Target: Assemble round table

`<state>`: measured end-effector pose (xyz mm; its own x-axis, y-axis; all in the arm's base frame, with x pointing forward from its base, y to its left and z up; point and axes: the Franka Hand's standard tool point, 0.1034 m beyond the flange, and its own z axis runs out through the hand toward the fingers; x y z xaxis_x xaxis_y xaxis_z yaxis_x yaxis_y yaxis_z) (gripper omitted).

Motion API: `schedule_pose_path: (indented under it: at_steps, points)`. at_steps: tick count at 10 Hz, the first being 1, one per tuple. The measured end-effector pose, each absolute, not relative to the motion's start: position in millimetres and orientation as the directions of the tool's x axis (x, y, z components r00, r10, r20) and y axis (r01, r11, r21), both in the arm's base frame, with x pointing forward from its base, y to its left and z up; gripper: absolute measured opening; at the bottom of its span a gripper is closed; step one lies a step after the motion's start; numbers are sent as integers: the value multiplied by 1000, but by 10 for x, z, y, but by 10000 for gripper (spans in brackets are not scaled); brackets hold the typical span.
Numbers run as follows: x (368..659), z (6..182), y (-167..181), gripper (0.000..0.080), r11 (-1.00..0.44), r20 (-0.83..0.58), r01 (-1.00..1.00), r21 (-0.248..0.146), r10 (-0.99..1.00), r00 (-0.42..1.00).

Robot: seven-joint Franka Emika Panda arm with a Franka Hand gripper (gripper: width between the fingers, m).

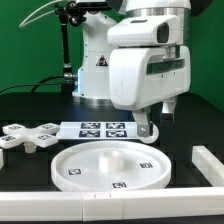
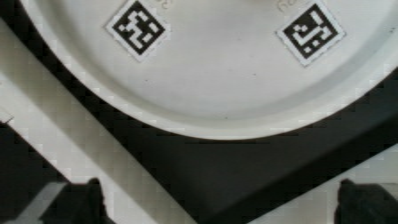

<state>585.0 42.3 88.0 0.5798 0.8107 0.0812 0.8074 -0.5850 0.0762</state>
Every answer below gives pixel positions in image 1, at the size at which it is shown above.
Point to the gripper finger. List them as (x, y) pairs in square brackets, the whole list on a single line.
[(168, 108), (142, 119)]

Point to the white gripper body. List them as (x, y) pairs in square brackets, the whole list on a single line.
[(137, 81)]

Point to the white round table top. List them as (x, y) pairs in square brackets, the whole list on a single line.
[(109, 166)]

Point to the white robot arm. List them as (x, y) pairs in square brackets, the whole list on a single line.
[(116, 24)]

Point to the white marker tag plate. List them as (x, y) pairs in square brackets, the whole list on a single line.
[(97, 130)]

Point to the white cross-shaped table base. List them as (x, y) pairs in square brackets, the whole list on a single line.
[(41, 136)]

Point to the white left fence piece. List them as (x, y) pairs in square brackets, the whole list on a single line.
[(1, 159)]

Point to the white right fence rail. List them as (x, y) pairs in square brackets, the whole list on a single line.
[(210, 167)]

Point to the white fence rail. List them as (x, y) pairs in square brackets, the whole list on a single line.
[(210, 167), (123, 205)]

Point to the white front fence rail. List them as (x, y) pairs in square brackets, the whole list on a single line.
[(123, 205)]

